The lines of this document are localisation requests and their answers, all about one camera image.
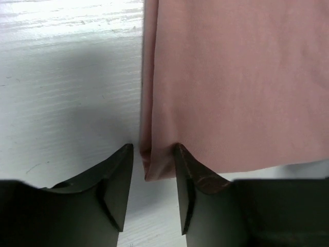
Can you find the pink t-shirt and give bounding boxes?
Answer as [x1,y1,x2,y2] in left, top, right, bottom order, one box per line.
[140,1,328,181]

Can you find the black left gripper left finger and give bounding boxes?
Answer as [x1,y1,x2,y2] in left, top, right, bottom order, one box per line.
[1,144,134,246]

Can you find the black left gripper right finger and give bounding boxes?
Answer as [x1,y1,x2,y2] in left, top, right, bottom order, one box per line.
[173,144,328,247]

